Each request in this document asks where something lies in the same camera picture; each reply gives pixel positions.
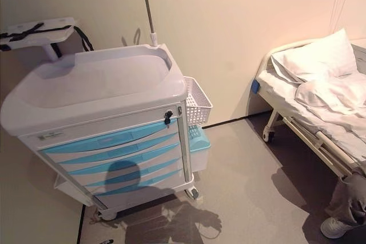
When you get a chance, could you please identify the tall bottom cart drawer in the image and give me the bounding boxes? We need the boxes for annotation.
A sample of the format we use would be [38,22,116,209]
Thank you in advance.
[82,169,185,209]

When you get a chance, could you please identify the white lattice side basket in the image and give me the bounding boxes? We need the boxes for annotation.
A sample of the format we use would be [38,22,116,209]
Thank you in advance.
[182,75,214,128]

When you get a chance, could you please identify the blue-lidded white waste bin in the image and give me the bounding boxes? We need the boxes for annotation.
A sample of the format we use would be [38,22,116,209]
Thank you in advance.
[187,125,212,173]

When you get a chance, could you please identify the cart caster wheel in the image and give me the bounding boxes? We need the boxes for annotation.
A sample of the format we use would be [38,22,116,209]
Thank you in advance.
[185,187,200,200]

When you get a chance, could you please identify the white medical trolley cart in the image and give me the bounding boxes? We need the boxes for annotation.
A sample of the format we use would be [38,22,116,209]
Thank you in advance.
[0,43,214,221]

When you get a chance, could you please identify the metal IV pole with hooks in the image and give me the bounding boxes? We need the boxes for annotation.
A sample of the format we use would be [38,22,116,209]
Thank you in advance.
[133,0,165,47]

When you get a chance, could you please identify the white pillow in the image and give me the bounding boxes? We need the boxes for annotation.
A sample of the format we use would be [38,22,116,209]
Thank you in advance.
[270,29,358,83]

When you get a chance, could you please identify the white bed blanket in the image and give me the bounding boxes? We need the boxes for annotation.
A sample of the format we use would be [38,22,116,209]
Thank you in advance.
[294,69,366,139]

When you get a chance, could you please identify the white side tray board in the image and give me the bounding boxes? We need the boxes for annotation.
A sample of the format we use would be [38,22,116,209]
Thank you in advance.
[0,17,81,61]

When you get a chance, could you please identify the person's leg grey trousers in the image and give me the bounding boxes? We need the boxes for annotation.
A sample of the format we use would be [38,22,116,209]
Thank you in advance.
[325,166,366,225]

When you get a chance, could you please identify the white sneaker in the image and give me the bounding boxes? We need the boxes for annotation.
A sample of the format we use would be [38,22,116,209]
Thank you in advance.
[320,216,359,239]

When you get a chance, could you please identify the top blue-handled cart drawer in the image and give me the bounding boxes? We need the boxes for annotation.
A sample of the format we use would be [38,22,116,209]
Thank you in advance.
[20,114,180,151]

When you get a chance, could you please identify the blue-handled cart drawer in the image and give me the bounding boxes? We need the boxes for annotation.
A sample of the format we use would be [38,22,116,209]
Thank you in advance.
[39,133,181,165]
[20,114,180,151]
[58,143,182,175]
[67,155,183,187]

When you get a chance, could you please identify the white hospital bed frame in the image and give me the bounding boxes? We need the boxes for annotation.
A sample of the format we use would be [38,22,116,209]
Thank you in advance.
[254,38,366,178]

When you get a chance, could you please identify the black strap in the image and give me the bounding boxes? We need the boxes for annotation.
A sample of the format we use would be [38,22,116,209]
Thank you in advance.
[0,22,95,52]

